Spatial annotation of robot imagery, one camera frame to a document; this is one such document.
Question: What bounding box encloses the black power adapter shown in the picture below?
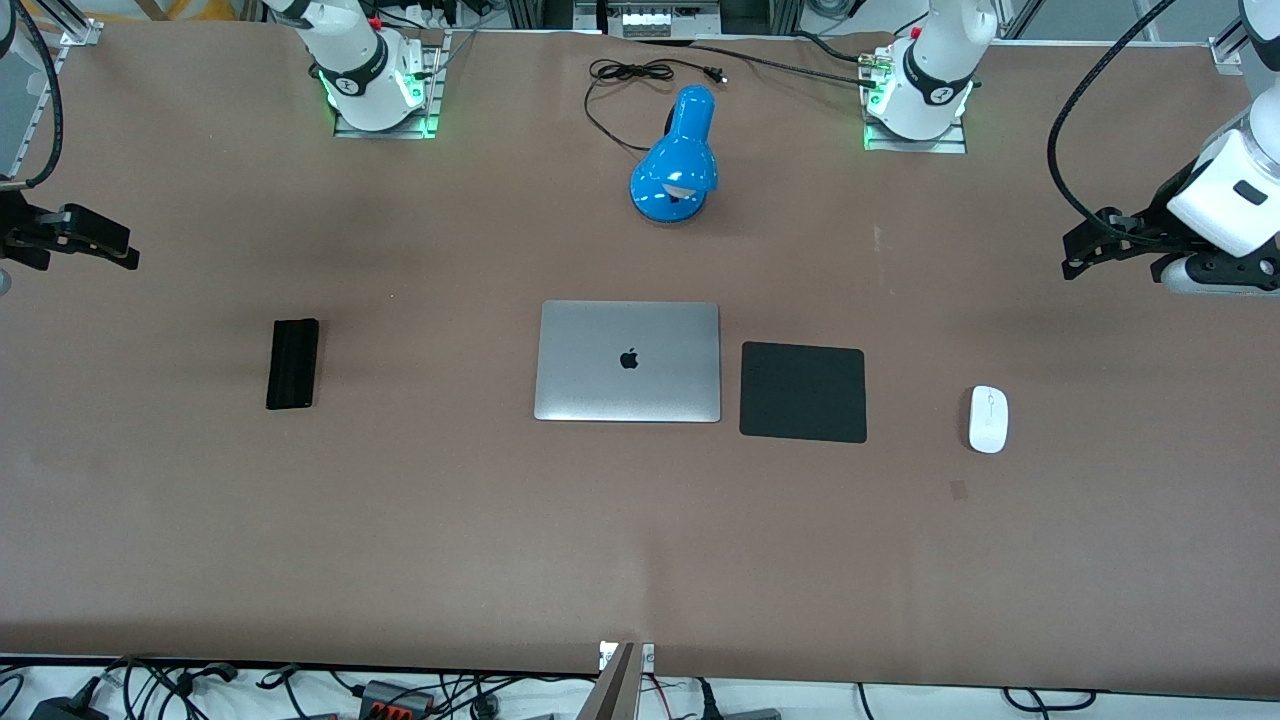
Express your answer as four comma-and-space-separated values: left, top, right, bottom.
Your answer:
28, 690, 109, 720

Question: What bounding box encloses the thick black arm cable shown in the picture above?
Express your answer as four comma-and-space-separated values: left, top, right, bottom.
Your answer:
0, 0, 67, 191
1046, 0, 1183, 233

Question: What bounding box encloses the black cable with connector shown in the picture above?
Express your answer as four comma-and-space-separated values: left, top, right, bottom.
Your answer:
690, 36, 889, 93

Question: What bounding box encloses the blue desk lamp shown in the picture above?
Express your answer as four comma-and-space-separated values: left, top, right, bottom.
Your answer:
629, 85, 720, 226

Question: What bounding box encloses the aluminium frame rail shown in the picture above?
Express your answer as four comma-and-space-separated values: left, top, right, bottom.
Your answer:
0, 20, 105, 179

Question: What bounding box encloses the white power strip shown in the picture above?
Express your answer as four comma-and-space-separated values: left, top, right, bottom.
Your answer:
621, 8, 694, 39

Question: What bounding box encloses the grey orange electronic box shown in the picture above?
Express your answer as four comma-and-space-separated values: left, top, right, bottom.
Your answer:
352, 679, 438, 718

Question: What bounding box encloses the white computer mouse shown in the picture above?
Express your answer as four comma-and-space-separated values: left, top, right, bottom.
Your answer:
968, 385, 1010, 455

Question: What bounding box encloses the thin black floor cable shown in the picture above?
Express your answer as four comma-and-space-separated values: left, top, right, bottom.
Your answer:
1003, 687, 1098, 720
98, 655, 241, 720

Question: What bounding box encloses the aluminium profile post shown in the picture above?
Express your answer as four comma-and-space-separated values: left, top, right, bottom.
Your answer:
597, 641, 657, 720

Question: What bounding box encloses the silver laptop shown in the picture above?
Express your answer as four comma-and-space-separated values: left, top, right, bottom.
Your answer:
533, 300, 722, 424

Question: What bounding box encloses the black smartphone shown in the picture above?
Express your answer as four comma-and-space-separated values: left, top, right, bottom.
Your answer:
265, 318, 321, 411

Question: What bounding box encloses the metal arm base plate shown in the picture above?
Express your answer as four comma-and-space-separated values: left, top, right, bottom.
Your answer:
862, 50, 969, 154
333, 30, 446, 140

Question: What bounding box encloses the black mouse pad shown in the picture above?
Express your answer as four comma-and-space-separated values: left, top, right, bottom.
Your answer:
739, 341, 868, 445

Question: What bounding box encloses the black lamp power cable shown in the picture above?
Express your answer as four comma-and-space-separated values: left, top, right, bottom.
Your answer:
584, 58, 729, 157

